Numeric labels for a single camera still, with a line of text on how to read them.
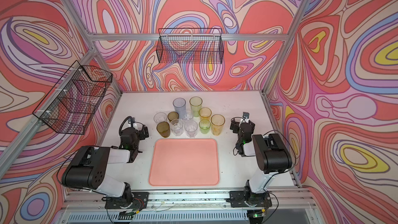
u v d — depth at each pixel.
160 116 0.99
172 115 0.99
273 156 0.47
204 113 0.96
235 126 0.86
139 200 0.72
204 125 0.96
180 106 0.95
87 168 0.46
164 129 0.93
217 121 0.90
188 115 1.02
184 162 0.84
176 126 0.99
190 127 0.98
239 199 0.72
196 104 0.96
